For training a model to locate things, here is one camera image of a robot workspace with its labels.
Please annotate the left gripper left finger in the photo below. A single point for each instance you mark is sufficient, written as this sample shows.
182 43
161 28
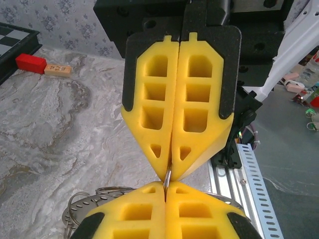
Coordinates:
129 219

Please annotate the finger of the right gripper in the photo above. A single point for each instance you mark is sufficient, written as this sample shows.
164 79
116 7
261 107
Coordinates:
139 99
216 82

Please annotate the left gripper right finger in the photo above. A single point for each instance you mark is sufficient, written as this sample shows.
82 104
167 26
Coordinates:
204 219

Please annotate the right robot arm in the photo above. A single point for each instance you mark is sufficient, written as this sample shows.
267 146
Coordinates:
286 49

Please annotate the pink white case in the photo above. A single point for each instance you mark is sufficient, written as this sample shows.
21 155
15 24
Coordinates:
294 83

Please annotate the small wooden block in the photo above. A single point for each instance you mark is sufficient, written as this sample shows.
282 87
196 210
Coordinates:
58 70

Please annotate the clear plastic bottle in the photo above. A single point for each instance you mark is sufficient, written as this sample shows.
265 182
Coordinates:
311 67

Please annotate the red block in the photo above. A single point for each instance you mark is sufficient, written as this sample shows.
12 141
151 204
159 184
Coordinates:
31 63

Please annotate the black grey chessboard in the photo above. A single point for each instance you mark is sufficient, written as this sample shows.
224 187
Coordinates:
15 42

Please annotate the aluminium mounting rail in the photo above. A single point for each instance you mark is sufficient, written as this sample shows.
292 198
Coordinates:
231 199

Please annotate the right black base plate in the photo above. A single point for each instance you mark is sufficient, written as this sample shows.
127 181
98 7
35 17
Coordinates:
229 159

